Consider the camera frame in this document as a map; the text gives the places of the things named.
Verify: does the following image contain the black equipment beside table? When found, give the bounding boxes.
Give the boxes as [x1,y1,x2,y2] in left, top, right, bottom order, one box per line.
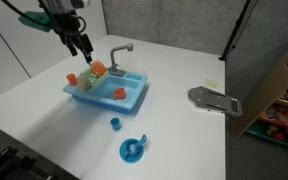
[0,143,78,180]

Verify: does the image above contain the orange toy plate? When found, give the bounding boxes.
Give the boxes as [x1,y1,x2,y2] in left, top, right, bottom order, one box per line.
[90,60,107,78]

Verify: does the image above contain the blue toy strainer scoop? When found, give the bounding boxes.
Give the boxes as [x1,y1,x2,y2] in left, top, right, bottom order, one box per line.
[125,134,148,158]

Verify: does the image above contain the black stand pole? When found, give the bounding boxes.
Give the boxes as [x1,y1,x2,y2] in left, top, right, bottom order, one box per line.
[218,0,258,62]

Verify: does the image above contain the grey toy faucet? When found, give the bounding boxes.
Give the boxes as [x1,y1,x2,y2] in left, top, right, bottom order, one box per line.
[109,42,135,77]

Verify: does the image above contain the small blue toy cup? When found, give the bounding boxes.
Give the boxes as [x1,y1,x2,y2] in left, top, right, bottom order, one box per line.
[110,117,122,132]

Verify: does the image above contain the yellow toy dish rack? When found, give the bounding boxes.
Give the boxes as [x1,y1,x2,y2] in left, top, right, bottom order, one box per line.
[75,66,110,88]

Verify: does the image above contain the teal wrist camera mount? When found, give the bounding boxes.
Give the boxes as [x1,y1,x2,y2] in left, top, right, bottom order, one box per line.
[18,10,53,33]

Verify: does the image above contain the blue toy plate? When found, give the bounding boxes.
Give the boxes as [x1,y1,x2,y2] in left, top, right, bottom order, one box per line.
[118,138,145,164]

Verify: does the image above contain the yellow sticky note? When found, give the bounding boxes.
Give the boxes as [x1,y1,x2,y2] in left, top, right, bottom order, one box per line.
[204,79,218,89]

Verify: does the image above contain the orange toy mug with handle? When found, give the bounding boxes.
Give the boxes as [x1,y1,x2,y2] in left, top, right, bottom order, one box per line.
[112,87,128,101]

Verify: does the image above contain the orange toy cup without handle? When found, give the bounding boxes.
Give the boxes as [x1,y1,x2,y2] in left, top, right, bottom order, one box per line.
[66,73,78,87]

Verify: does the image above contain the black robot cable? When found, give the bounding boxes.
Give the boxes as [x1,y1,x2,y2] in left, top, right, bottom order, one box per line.
[2,0,65,34]

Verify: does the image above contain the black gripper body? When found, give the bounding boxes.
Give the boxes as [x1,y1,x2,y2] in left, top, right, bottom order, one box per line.
[53,10,87,45]

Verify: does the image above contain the grey metal mounting plate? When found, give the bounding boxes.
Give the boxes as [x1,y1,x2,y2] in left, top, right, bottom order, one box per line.
[187,85,243,118]

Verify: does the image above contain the blue toy sink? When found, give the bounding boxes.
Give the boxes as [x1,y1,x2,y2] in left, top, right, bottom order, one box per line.
[62,70,149,115]

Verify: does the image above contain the wooden toy storage shelf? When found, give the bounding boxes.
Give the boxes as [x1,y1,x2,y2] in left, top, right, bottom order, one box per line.
[232,36,288,153]

